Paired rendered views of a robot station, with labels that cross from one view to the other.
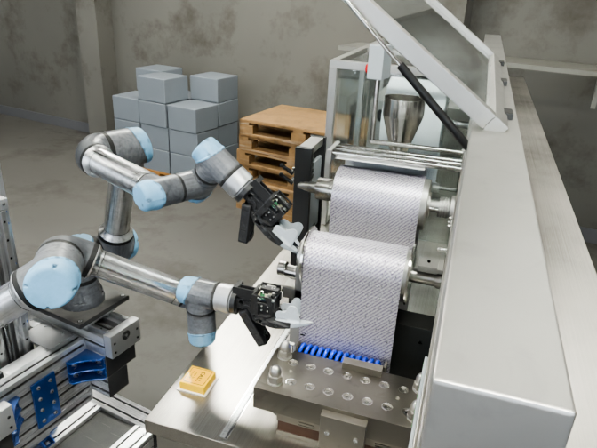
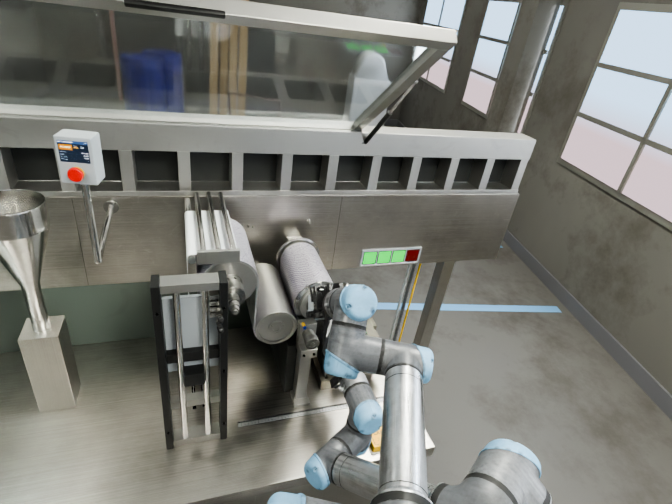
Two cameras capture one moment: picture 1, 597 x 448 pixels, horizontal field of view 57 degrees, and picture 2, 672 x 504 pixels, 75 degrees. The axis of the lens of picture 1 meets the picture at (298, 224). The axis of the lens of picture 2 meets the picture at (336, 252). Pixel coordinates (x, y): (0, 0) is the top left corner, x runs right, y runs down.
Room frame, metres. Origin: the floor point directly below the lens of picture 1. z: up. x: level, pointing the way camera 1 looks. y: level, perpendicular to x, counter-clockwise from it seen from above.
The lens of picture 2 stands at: (1.83, 0.77, 2.01)
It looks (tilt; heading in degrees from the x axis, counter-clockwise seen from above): 30 degrees down; 231
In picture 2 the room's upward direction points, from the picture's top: 9 degrees clockwise
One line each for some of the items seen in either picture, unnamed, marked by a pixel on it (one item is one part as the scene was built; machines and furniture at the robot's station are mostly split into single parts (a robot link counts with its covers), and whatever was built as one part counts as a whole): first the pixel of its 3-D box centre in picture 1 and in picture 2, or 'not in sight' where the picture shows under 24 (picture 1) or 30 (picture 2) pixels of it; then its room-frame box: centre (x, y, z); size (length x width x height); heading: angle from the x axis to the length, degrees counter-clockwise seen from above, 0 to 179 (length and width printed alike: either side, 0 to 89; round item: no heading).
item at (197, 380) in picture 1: (197, 380); (379, 437); (1.13, 0.24, 0.91); 0.07 x 0.07 x 0.02; 73
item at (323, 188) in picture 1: (328, 189); (231, 290); (1.46, -0.08, 1.34); 0.06 x 0.06 x 0.06; 73
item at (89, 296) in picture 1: (80, 287); not in sight; (1.62, 0.74, 0.87); 0.15 x 0.15 x 0.10
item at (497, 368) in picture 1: (488, 102); (65, 152); (1.73, -0.57, 1.55); 3.08 x 0.08 x 0.23; 163
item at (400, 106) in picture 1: (403, 106); (11, 213); (1.87, -0.34, 1.50); 0.14 x 0.14 x 0.06
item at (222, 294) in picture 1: (227, 298); (353, 385); (1.21, 0.17, 1.11); 0.08 x 0.05 x 0.08; 163
